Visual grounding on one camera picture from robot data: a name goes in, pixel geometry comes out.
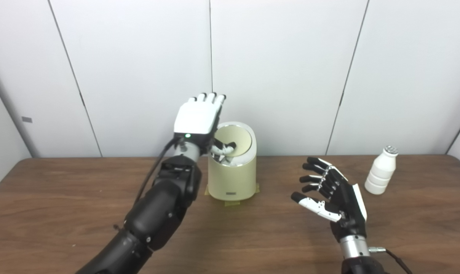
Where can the small white plastic bottle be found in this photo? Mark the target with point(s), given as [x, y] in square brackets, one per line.
[380, 175]

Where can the cream-colored bin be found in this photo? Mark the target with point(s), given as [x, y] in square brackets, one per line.
[232, 180]

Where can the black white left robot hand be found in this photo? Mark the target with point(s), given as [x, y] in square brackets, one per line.
[195, 118]

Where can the round cream bin lid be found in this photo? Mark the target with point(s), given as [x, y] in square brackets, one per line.
[239, 137]

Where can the grey wall sticker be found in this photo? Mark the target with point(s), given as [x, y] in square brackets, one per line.
[27, 119]

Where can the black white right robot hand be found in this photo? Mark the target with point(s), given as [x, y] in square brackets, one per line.
[348, 205]

